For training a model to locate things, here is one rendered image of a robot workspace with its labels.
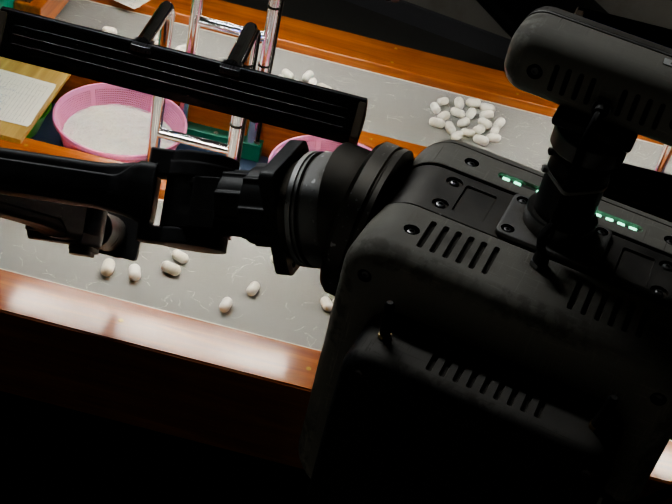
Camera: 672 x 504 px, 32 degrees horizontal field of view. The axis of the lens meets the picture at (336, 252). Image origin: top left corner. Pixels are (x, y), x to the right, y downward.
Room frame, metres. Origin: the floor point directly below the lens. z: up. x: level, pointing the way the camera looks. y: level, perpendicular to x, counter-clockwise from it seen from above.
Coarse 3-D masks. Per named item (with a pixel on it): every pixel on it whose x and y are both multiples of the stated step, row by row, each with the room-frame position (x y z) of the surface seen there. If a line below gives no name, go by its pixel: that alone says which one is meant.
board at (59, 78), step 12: (0, 60) 2.05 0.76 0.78; (12, 60) 2.06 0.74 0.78; (24, 72) 2.03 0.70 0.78; (36, 72) 2.04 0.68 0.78; (48, 72) 2.05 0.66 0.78; (60, 72) 2.06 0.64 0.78; (60, 84) 2.02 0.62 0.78; (0, 120) 1.84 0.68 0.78; (36, 120) 1.88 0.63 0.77; (0, 132) 1.80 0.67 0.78; (12, 132) 1.81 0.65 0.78; (24, 132) 1.82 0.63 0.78
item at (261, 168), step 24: (288, 144) 1.01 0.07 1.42; (264, 168) 0.96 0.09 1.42; (216, 192) 0.98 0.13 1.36; (240, 192) 0.97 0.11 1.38; (264, 192) 0.94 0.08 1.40; (216, 216) 0.96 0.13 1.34; (240, 216) 0.95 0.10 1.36; (264, 216) 0.95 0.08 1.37; (264, 240) 0.94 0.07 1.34; (288, 264) 0.94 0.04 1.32
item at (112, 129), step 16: (80, 112) 2.01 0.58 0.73; (96, 112) 2.01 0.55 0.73; (112, 112) 2.02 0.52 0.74; (128, 112) 2.05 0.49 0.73; (144, 112) 2.07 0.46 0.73; (64, 128) 1.93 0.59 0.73; (80, 128) 1.94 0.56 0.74; (96, 128) 1.96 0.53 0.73; (112, 128) 1.97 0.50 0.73; (128, 128) 1.98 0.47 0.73; (144, 128) 1.99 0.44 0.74; (96, 144) 1.90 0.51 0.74; (112, 144) 1.91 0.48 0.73; (128, 144) 1.93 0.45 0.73; (144, 144) 1.94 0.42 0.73; (160, 144) 1.96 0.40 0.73
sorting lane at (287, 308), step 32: (0, 224) 1.59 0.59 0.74; (0, 256) 1.50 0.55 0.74; (32, 256) 1.52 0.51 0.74; (64, 256) 1.54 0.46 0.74; (96, 256) 1.56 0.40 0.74; (160, 256) 1.60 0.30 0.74; (192, 256) 1.62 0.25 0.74; (224, 256) 1.65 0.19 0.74; (256, 256) 1.67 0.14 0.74; (96, 288) 1.48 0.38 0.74; (128, 288) 1.50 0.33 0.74; (160, 288) 1.52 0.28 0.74; (192, 288) 1.54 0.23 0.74; (224, 288) 1.56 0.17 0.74; (288, 288) 1.60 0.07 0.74; (320, 288) 1.62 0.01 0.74; (224, 320) 1.48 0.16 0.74; (256, 320) 1.50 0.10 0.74; (288, 320) 1.52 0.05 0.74; (320, 320) 1.54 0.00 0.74
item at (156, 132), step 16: (160, 16) 1.76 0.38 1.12; (144, 32) 1.69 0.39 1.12; (160, 32) 1.83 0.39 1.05; (240, 32) 1.78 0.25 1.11; (256, 32) 1.80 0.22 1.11; (144, 48) 1.66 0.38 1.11; (240, 48) 1.72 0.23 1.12; (256, 48) 1.83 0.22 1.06; (224, 64) 1.67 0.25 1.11; (240, 64) 1.68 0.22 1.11; (160, 112) 1.83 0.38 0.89; (160, 128) 1.83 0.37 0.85; (240, 128) 1.82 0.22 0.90; (192, 144) 1.83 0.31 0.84; (208, 144) 1.83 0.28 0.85; (224, 144) 1.83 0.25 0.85; (240, 144) 1.83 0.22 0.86
